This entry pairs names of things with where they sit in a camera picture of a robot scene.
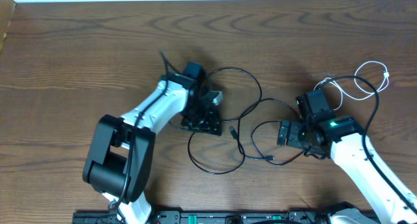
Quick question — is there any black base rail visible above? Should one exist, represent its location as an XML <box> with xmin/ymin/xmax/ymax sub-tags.
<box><xmin>72</xmin><ymin>203</ymin><xmax>381</xmax><ymax>224</ymax></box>

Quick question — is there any left camera black cable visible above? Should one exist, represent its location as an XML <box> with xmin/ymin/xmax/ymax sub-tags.
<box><xmin>110</xmin><ymin>51</ymin><xmax>179</xmax><ymax>224</ymax></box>

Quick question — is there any right camera black cable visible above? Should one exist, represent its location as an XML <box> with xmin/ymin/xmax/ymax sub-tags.
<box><xmin>321</xmin><ymin>75</ymin><xmax>417</xmax><ymax>215</ymax></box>

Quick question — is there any black USB cable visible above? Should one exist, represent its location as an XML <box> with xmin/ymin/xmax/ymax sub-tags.
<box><xmin>237</xmin><ymin>98</ymin><xmax>307</xmax><ymax>167</ymax></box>
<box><xmin>187</xmin><ymin>66</ymin><xmax>263</xmax><ymax>175</ymax></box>

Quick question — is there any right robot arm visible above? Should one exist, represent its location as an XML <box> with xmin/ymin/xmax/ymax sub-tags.
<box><xmin>277</xmin><ymin>90</ymin><xmax>416</xmax><ymax>223</ymax></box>

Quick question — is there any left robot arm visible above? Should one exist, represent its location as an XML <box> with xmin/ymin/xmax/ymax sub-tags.
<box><xmin>82</xmin><ymin>62</ymin><xmax>222</xmax><ymax>223</ymax></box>

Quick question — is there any camera black cable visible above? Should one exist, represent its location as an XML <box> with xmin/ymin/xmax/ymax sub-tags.
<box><xmin>110</xmin><ymin>51</ymin><xmax>179</xmax><ymax>224</ymax></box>
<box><xmin>321</xmin><ymin>75</ymin><xmax>417</xmax><ymax>215</ymax></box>

